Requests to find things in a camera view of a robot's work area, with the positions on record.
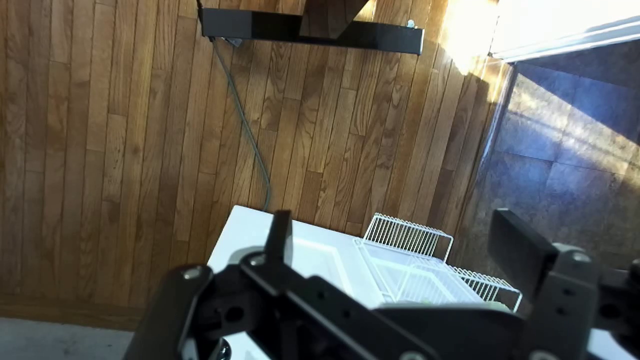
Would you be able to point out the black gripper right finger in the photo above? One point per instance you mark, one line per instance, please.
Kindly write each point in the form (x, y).
(520, 252)

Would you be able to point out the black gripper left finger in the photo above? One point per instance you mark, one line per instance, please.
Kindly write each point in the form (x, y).
(278, 243)

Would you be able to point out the white panelled door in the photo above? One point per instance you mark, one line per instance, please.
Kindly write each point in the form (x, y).
(370, 272)

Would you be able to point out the black metal furniture base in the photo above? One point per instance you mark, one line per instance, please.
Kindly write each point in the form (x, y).
(322, 22)

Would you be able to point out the white wire rack lowest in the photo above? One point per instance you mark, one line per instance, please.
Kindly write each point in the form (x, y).
(409, 237)
(488, 290)

